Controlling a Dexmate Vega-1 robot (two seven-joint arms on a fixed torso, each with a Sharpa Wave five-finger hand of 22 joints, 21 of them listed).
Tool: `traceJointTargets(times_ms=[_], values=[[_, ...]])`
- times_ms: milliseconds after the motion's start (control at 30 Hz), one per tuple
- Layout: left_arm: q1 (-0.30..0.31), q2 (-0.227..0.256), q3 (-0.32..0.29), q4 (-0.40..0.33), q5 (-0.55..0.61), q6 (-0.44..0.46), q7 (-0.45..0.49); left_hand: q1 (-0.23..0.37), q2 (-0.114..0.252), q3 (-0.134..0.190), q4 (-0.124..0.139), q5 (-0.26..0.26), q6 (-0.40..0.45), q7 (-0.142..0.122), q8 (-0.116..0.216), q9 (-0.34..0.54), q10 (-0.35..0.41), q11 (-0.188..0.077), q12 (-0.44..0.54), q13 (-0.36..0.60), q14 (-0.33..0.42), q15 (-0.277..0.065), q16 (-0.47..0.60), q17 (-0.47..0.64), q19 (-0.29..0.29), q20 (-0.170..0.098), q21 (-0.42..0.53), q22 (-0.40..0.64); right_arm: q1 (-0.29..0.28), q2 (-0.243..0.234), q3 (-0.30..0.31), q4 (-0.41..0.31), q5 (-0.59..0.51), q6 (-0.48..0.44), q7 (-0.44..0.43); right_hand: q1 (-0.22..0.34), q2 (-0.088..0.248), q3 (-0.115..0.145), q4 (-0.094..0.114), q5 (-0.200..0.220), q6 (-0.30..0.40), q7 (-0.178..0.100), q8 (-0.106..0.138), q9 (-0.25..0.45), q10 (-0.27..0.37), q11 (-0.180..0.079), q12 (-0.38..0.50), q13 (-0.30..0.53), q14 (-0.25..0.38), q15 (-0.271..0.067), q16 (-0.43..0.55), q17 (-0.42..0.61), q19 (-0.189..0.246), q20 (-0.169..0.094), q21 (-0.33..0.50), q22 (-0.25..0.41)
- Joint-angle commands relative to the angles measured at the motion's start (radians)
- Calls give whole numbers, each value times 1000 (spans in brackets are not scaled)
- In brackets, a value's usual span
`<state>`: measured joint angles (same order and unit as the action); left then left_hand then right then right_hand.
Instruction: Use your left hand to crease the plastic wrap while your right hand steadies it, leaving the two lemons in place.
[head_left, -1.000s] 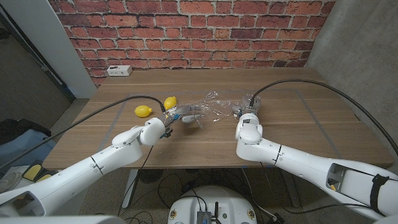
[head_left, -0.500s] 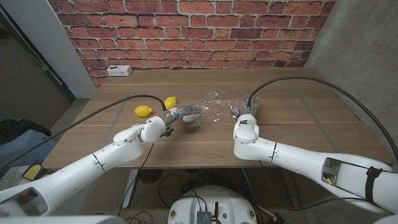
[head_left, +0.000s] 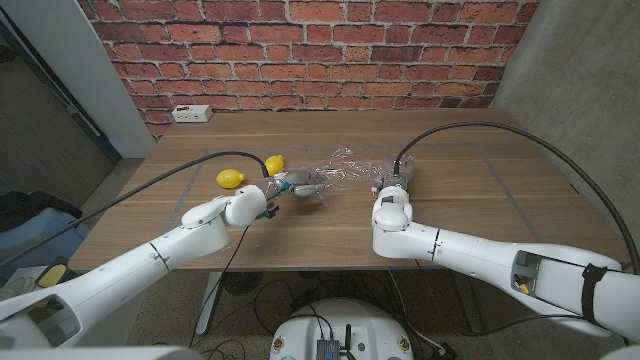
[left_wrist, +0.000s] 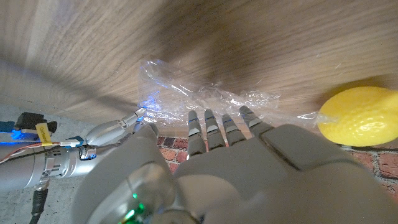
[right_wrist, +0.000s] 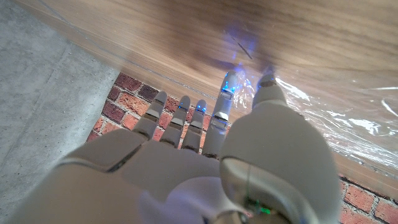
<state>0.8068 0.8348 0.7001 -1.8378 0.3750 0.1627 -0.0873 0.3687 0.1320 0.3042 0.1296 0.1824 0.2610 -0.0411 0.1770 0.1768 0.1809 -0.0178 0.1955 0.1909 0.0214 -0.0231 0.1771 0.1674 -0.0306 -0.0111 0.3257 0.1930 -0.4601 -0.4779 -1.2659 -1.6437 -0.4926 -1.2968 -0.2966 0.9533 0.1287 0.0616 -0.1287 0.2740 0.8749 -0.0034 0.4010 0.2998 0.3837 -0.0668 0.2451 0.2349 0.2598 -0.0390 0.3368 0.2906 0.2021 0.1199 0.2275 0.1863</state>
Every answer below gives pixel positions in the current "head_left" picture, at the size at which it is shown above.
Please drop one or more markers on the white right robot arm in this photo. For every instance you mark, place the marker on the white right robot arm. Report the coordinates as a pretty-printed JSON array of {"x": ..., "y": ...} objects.
[{"x": 475, "y": 250}]

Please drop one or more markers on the red brick print backdrop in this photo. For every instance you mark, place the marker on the red brick print backdrop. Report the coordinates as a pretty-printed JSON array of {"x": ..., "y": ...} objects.
[{"x": 310, "y": 60}]

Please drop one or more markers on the white sneaker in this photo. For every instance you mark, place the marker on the white sneaker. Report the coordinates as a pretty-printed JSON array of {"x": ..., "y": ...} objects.
[{"x": 12, "y": 286}]

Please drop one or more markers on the grey electronics box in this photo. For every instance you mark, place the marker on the grey electronics box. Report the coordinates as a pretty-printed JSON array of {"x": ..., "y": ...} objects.
[{"x": 327, "y": 350}]

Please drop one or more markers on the clear plastic wrap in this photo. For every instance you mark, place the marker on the clear plastic wrap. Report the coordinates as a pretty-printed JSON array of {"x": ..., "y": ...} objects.
[{"x": 350, "y": 167}]

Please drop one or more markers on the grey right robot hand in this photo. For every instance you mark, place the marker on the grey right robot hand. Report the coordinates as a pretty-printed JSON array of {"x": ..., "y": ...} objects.
[{"x": 397, "y": 170}]

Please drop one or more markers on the yellow lemon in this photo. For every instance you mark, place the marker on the yellow lemon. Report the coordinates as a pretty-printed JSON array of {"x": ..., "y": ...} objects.
[
  {"x": 276, "y": 164},
  {"x": 230, "y": 178}
]

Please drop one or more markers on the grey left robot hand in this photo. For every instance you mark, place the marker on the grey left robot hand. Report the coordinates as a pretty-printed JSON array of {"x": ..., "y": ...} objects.
[{"x": 302, "y": 181}]

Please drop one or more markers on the yellow black foot pedal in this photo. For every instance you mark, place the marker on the yellow black foot pedal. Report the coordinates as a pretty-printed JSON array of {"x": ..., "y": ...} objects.
[{"x": 52, "y": 275}]

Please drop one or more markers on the white power strip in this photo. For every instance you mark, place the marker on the white power strip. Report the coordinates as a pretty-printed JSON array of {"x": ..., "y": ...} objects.
[{"x": 192, "y": 113}]

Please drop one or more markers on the white pillar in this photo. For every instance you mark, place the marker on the white pillar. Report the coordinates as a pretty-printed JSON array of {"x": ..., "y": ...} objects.
[{"x": 85, "y": 75}]

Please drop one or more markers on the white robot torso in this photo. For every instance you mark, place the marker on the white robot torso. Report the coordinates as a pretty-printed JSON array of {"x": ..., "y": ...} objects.
[{"x": 370, "y": 325}]

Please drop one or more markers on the dark door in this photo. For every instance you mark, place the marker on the dark door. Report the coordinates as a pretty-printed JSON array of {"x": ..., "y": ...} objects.
[{"x": 45, "y": 130}]

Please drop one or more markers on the white table leg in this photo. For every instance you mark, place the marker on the white table leg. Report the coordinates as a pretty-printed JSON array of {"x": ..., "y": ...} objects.
[{"x": 207, "y": 305}]

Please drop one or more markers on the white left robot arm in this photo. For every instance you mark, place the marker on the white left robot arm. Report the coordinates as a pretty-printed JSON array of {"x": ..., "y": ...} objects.
[{"x": 125, "y": 270}]

